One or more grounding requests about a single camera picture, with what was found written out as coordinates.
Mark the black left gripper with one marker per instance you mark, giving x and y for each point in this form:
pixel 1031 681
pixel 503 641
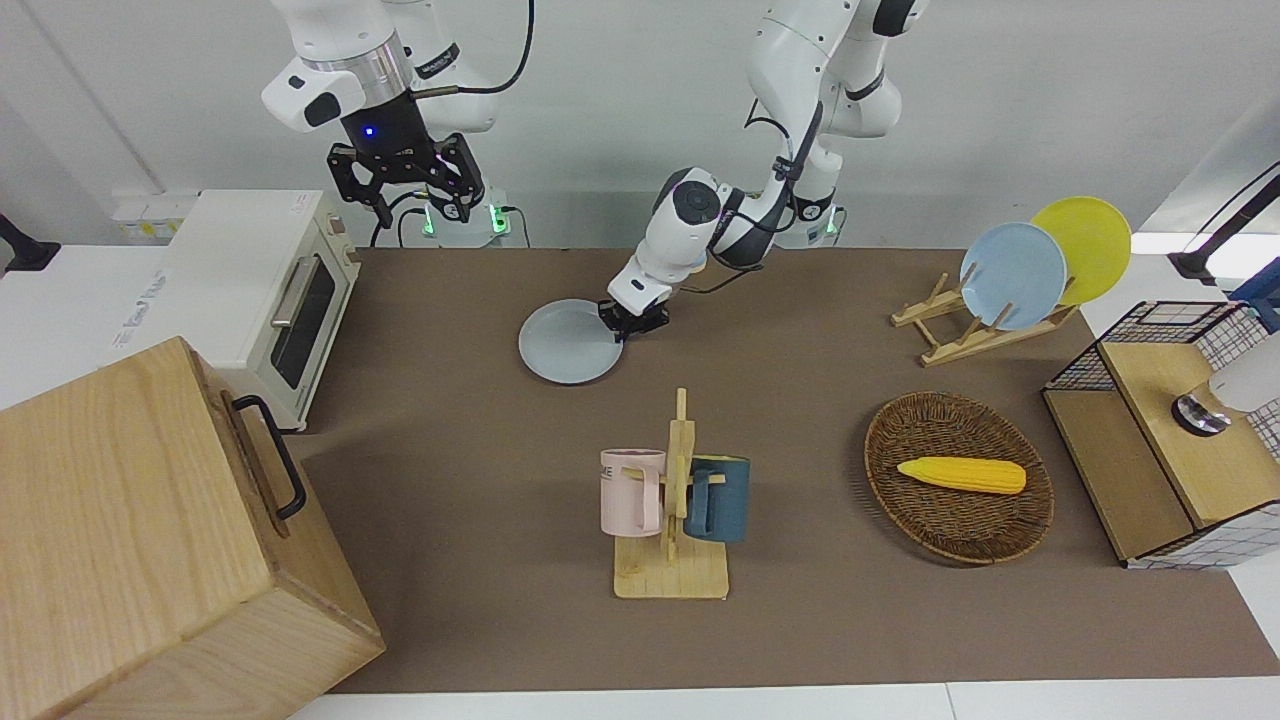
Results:
pixel 635 305

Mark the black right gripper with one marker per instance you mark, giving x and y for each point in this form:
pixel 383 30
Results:
pixel 395 140

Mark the gray ceramic plate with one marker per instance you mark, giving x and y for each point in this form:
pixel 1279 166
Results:
pixel 565 345

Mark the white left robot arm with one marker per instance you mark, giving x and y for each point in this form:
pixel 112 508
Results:
pixel 790 60

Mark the light blue plate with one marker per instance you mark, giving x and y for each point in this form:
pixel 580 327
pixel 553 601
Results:
pixel 1015 275

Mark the yellow plate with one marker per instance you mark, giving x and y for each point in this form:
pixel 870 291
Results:
pixel 1095 240

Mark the pink mug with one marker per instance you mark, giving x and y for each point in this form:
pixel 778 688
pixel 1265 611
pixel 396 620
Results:
pixel 630 495

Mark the dark blue mug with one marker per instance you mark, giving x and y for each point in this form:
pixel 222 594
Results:
pixel 722 500

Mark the cream toaster oven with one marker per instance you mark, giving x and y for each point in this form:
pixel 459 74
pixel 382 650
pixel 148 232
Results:
pixel 230 290

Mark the wooden mug tree stand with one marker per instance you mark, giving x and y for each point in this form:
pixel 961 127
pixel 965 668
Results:
pixel 675 570

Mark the wooden dish rack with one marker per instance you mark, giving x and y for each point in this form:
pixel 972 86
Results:
pixel 960 340

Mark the brown table mat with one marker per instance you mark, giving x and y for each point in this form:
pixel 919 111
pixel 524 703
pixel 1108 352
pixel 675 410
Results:
pixel 800 620

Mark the yellow corn cob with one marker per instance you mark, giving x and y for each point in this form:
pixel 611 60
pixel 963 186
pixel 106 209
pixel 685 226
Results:
pixel 965 475

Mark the round wicker basket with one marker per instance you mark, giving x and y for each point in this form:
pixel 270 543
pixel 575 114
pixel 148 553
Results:
pixel 950 520

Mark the black camera stand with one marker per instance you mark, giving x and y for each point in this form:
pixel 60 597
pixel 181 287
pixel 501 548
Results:
pixel 25 250
pixel 1215 245

